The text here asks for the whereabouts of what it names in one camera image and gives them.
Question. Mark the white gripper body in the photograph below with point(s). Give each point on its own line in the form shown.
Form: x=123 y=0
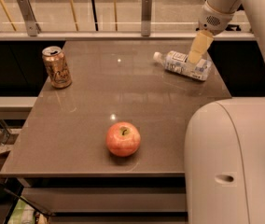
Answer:
x=215 y=21

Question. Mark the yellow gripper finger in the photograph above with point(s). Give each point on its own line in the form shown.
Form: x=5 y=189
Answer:
x=200 y=45

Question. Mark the clear plastic water bottle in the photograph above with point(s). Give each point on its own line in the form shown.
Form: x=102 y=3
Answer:
x=177 y=62

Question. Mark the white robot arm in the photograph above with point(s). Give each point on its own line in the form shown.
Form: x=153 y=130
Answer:
x=224 y=157

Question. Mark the orange soda can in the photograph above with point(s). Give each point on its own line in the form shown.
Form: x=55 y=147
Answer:
x=56 y=66

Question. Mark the red apple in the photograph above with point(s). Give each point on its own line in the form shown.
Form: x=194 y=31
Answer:
x=122 y=139

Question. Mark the metal glass railing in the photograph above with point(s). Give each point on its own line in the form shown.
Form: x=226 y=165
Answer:
x=168 y=17

